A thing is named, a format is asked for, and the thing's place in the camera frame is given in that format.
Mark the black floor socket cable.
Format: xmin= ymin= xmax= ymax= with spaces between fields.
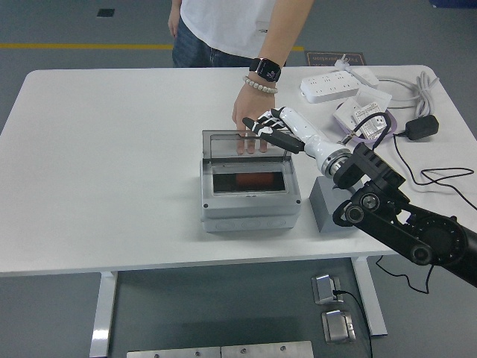
xmin=333 ymin=289 xmax=373 ymax=358

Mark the grey cube holder block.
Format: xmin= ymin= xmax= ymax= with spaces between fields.
xmin=309 ymin=176 xmax=358 ymax=234

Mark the white bead bracelet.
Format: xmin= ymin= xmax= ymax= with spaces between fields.
xmin=242 ymin=75 xmax=279 ymax=94

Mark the white table leg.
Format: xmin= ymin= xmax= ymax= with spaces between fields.
xmin=352 ymin=257 xmax=388 ymax=336
xmin=89 ymin=271 xmax=119 ymax=358

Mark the white power plug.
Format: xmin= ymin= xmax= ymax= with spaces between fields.
xmin=334 ymin=54 xmax=358 ymax=75

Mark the person's left hand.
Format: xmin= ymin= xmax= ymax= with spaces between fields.
xmin=231 ymin=87 xmax=277 ymax=155

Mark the packaged wall socket with label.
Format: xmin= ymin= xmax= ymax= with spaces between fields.
xmin=352 ymin=103 xmax=393 ymax=140

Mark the person's right hand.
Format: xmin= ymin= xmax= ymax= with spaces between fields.
xmin=167 ymin=6 xmax=182 ymax=38

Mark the black smartwatch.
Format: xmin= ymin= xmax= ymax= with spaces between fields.
xmin=248 ymin=57 xmax=282 ymax=83

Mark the black power adapter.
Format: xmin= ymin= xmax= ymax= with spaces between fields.
xmin=405 ymin=114 xmax=440 ymax=142

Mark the person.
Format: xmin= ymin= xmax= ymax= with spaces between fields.
xmin=171 ymin=0 xmax=291 ymax=68

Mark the brown floor sign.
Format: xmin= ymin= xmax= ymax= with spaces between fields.
xmin=305 ymin=51 xmax=368 ymax=67

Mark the white power cable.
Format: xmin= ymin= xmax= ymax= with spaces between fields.
xmin=350 ymin=69 xmax=441 ymax=117

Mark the orange cylindrical battery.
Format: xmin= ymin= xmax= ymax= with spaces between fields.
xmin=235 ymin=173 xmax=275 ymax=186

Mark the white wall switch panel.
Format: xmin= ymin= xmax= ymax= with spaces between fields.
xmin=332 ymin=97 xmax=373 ymax=137

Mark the clear plastic packet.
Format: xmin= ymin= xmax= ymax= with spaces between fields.
xmin=356 ymin=88 xmax=394 ymax=113

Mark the grey plastic junction box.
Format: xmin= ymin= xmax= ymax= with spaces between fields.
xmin=200 ymin=156 xmax=302 ymax=234

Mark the metal floor socket box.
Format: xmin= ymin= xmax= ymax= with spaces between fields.
xmin=320 ymin=309 xmax=357 ymax=344
xmin=311 ymin=274 xmax=347 ymax=305

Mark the thin black adapter cord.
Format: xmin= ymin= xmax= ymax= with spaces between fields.
xmin=393 ymin=131 xmax=475 ymax=195

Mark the thin black hanging cable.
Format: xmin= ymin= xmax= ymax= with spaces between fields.
xmin=374 ymin=255 xmax=434 ymax=295

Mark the grey metal plate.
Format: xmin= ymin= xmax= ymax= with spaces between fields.
xmin=126 ymin=346 xmax=221 ymax=358
xmin=220 ymin=340 xmax=314 ymax=358

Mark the white power strip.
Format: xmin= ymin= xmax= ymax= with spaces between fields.
xmin=300 ymin=70 xmax=361 ymax=104

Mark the purple plastic tray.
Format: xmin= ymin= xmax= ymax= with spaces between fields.
xmin=334 ymin=102 xmax=398 ymax=146

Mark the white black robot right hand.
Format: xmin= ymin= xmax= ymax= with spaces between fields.
xmin=241 ymin=106 xmax=347 ymax=167

